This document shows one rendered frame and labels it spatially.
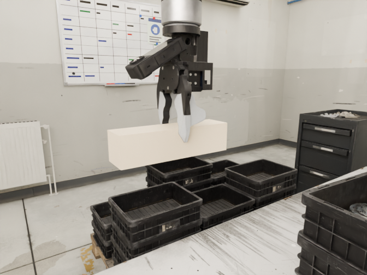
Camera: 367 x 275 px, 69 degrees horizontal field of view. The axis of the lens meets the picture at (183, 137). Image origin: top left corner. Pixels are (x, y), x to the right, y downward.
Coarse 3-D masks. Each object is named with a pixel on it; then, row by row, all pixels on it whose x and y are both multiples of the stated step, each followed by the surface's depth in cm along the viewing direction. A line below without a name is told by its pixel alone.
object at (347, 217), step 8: (352, 176) 74; (360, 176) 74; (328, 184) 69; (336, 184) 69; (304, 192) 64; (312, 192) 64; (304, 200) 63; (312, 200) 61; (320, 200) 60; (312, 208) 61; (320, 208) 59; (328, 208) 58; (336, 208) 56; (328, 216) 58; (336, 216) 56; (344, 216) 55; (352, 216) 53; (360, 216) 53; (352, 224) 54; (360, 224) 52
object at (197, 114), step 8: (176, 96) 49; (192, 96) 50; (176, 104) 50; (192, 104) 50; (192, 112) 50; (200, 112) 51; (184, 120) 49; (192, 120) 50; (200, 120) 51; (184, 128) 49; (184, 136) 50
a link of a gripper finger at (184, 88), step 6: (180, 78) 48; (186, 78) 48; (180, 84) 48; (186, 84) 47; (180, 90) 48; (186, 90) 47; (186, 96) 47; (186, 102) 47; (186, 108) 48; (186, 114) 48
